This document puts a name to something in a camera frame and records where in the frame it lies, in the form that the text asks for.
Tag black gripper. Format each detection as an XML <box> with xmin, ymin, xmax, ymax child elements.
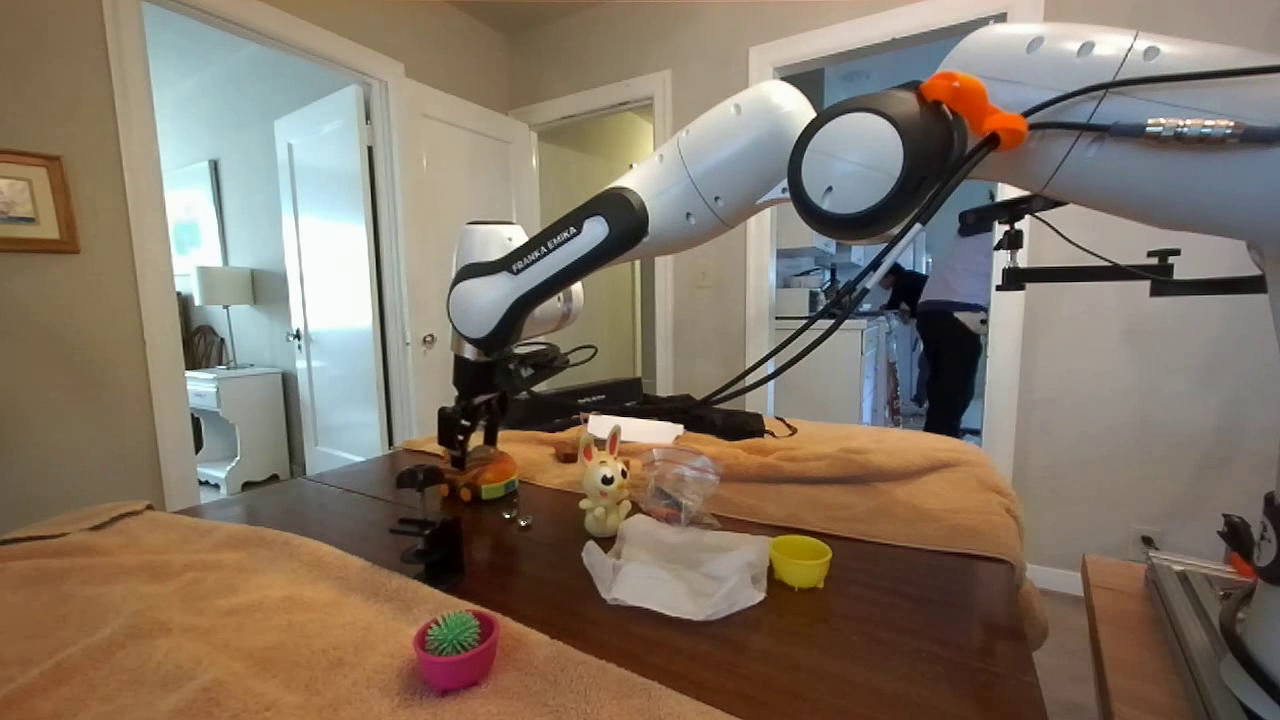
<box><xmin>436</xmin><ymin>387</ymin><xmax>511</xmax><ymax>470</ymax></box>

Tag orange tiger toy car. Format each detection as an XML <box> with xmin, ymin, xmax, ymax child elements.
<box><xmin>454</xmin><ymin>448</ymin><xmax>523</xmax><ymax>504</ymax></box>

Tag cream plush animal toy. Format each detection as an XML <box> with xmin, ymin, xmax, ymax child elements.
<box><xmin>575</xmin><ymin>423</ymin><xmax>639</xmax><ymax>540</ymax></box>

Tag long white box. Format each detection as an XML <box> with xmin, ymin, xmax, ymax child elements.
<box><xmin>585</xmin><ymin>411</ymin><xmax>687</xmax><ymax>451</ymax></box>

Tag green spiky ball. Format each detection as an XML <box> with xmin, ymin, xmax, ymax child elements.
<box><xmin>424</xmin><ymin>606</ymin><xmax>483</xmax><ymax>660</ymax></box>

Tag clear plastic bag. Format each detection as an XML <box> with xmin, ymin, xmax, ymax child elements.
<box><xmin>635</xmin><ymin>444</ymin><xmax>724</xmax><ymax>526</ymax></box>

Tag white panel door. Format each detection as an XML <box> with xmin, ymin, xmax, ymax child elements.
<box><xmin>396</xmin><ymin>77</ymin><xmax>545</xmax><ymax>444</ymax></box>
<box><xmin>271</xmin><ymin>80</ymin><xmax>393</xmax><ymax>480</ymax></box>

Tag pink plastic bowl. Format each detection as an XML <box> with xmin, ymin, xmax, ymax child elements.
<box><xmin>409</xmin><ymin>606</ymin><xmax>505</xmax><ymax>700</ymax></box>

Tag white cabinet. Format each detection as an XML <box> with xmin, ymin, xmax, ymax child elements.
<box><xmin>178</xmin><ymin>359</ymin><xmax>290</xmax><ymax>504</ymax></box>

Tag white table lamp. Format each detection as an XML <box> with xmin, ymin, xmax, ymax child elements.
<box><xmin>194</xmin><ymin>258</ymin><xmax>259</xmax><ymax>371</ymax></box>

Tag tan towel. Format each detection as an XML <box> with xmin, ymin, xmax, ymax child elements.
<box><xmin>396</xmin><ymin>414</ymin><xmax>1055</xmax><ymax>653</ymax></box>
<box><xmin>0</xmin><ymin>495</ymin><xmax>734</xmax><ymax>720</ymax></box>

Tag yellow plastic cup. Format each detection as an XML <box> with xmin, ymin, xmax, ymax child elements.
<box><xmin>767</xmin><ymin>532</ymin><xmax>836</xmax><ymax>591</ymax></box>

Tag person in dark shirt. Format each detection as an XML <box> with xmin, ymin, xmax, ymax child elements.
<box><xmin>885</xmin><ymin>258</ymin><xmax>932</xmax><ymax>321</ymax></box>

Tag person in white shirt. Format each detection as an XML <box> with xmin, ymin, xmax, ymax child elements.
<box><xmin>917</xmin><ymin>225</ymin><xmax>1000</xmax><ymax>438</ymax></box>

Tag wooden side stand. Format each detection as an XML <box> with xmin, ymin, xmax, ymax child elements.
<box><xmin>1081</xmin><ymin>553</ymin><xmax>1204</xmax><ymax>720</ymax></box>

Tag black white figure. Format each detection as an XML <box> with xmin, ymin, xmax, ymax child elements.
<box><xmin>1211</xmin><ymin>489</ymin><xmax>1280</xmax><ymax>720</ymax></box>

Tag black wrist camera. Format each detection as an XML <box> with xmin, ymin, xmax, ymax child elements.
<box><xmin>493</xmin><ymin>335</ymin><xmax>604</xmax><ymax>400</ymax></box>

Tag wooden picture frame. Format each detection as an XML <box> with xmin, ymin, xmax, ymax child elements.
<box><xmin>0</xmin><ymin>145</ymin><xmax>79</xmax><ymax>256</ymax></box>

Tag black exterior camera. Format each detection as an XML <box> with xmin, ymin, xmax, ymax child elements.
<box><xmin>954</xmin><ymin>190</ymin><xmax>1071</xmax><ymax>240</ymax></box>

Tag orange cable clip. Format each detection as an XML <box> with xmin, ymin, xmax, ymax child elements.
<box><xmin>917</xmin><ymin>66</ymin><xmax>1032</xmax><ymax>152</ymax></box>

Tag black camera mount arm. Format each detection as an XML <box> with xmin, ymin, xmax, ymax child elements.
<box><xmin>992</xmin><ymin>225</ymin><xmax>1274</xmax><ymax>299</ymax></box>

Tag grey metal rail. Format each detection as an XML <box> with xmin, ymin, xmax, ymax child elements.
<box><xmin>1139</xmin><ymin>532</ymin><xmax>1264</xmax><ymax>720</ymax></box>

